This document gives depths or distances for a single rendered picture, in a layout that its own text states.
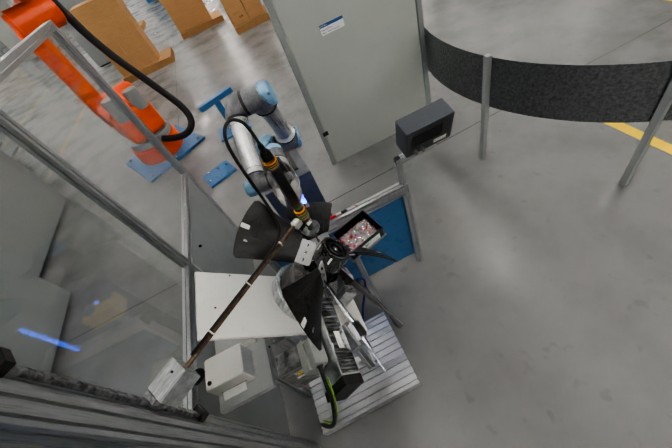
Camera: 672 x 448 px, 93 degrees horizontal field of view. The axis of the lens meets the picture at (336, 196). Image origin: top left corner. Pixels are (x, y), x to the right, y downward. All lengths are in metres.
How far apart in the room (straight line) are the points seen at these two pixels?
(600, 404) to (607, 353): 0.27
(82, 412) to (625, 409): 2.23
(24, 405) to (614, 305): 2.55
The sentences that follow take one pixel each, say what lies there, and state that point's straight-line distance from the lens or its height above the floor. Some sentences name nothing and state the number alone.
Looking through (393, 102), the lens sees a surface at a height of 0.37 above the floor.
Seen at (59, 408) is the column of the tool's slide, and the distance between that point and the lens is 0.94.
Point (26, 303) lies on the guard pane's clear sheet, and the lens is 1.19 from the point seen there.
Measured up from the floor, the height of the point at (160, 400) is 1.40.
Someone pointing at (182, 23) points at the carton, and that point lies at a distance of 10.29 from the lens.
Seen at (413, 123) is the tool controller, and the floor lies 1.24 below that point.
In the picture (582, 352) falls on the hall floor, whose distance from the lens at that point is 2.38.
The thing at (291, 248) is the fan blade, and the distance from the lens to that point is 1.19.
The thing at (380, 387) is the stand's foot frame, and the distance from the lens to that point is 2.19.
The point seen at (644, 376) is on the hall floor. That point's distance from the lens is 2.44.
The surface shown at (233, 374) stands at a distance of 1.50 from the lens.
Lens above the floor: 2.20
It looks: 45 degrees down
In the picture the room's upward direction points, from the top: 25 degrees counter-clockwise
